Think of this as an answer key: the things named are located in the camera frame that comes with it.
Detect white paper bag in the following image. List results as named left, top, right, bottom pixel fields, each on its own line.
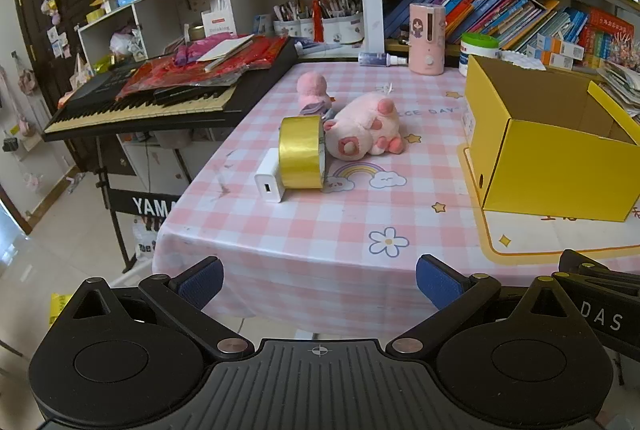
left=201, top=0, right=238, bottom=36

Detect crumpled plastic bag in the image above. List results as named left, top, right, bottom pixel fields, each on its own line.
left=109, top=28, right=148, bottom=58

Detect pink humidifier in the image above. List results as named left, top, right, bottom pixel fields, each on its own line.
left=409, top=3, right=447, bottom=76

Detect white booklet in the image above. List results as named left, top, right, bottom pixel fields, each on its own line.
left=196, top=35, right=256, bottom=72

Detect black keyboard stand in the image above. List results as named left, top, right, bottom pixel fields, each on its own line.
left=95, top=140, right=181, bottom=273

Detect red packets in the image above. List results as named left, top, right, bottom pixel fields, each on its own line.
left=115, top=35, right=291, bottom=101

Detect black electronic keyboard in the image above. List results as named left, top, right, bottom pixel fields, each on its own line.
left=42, top=38, right=301, bottom=142

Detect pink pig plush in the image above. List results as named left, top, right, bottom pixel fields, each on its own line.
left=322, top=91, right=406, bottom=161

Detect pink duck plush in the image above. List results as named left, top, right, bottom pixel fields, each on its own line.
left=296, top=72, right=335, bottom=111

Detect row of leaning colourful books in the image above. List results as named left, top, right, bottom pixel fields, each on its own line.
left=382, top=0, right=588, bottom=56

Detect yellow bordered white mat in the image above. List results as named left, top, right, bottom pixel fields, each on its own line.
left=457, top=143, right=640, bottom=267

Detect pink checkered tablecloth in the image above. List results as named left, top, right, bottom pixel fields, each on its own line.
left=152, top=58, right=640, bottom=336

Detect pink purple plastic packaging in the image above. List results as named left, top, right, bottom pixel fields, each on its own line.
left=172, top=35, right=236, bottom=66

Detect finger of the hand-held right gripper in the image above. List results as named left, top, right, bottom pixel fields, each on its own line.
left=552, top=249, right=640, bottom=300

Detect red boxed book set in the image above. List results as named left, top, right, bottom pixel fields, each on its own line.
left=582, top=8, right=636, bottom=67

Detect white charger block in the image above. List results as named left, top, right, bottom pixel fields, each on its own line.
left=254, top=147, right=288, bottom=203

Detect red tassel ornament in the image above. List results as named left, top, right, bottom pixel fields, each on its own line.
left=311, top=0, right=326, bottom=42

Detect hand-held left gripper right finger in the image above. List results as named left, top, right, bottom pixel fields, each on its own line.
left=385, top=254, right=601, bottom=359

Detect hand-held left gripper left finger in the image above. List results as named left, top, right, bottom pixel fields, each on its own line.
left=47, top=257, right=258, bottom=361

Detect gold tape roll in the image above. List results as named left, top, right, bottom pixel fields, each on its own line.
left=278, top=114, right=328, bottom=191

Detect stack of papers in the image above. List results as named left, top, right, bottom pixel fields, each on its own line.
left=597, top=60, right=640, bottom=117

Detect yellow cardboard box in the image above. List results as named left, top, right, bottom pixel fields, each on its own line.
left=462, top=54, right=640, bottom=223

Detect white shelf unit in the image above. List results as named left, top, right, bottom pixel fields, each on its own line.
left=77, top=0, right=363, bottom=66

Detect blue orange medicine boxes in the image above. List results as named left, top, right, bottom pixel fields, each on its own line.
left=525, top=33, right=586, bottom=71

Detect blue spray bottle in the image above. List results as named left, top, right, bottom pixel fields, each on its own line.
left=357, top=51, right=410, bottom=67

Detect white canister green lid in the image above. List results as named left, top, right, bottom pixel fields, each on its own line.
left=459, top=33, right=501, bottom=78

